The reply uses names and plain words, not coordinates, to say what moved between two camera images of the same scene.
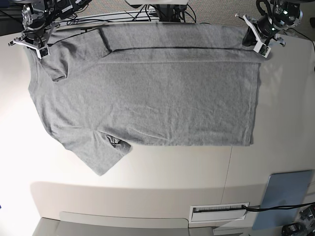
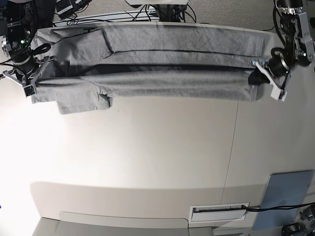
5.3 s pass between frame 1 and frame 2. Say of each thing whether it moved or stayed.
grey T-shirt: moved
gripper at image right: moved
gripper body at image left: moved
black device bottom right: stayed
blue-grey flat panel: stayed
